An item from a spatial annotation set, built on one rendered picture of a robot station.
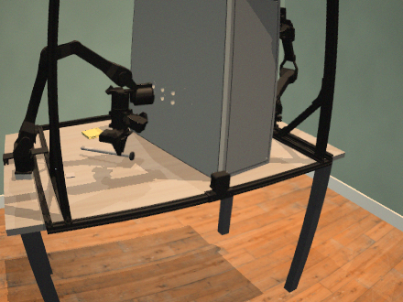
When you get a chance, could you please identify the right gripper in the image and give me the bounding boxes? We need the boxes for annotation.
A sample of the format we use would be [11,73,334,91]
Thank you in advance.
[279,24,295,42]

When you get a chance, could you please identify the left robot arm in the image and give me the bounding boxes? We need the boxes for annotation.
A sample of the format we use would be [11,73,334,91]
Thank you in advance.
[13,40,155,174]

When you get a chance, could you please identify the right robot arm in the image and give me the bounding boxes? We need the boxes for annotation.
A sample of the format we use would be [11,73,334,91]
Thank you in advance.
[274,7,298,129]

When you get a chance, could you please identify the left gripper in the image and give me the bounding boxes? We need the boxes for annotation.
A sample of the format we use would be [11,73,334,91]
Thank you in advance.
[99,107,133,156]

